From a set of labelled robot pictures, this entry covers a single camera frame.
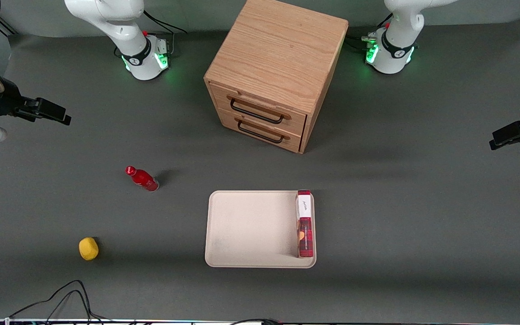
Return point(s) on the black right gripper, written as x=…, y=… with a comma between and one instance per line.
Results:
x=6, y=100

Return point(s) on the wooden drawer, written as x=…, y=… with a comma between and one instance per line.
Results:
x=218, y=95
x=294, y=142

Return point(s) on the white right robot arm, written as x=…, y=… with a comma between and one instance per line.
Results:
x=106, y=18

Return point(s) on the wooden drawer cabinet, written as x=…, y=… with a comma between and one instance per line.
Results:
x=282, y=49

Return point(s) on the red plastic bottle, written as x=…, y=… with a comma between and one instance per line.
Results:
x=145, y=179

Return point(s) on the yellow lemon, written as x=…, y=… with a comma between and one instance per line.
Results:
x=88, y=249

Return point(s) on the red white cookie box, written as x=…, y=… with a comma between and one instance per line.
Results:
x=305, y=234

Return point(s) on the beige plastic tray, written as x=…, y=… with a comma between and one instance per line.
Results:
x=251, y=230

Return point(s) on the black frame rail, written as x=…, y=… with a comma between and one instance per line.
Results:
x=5, y=28

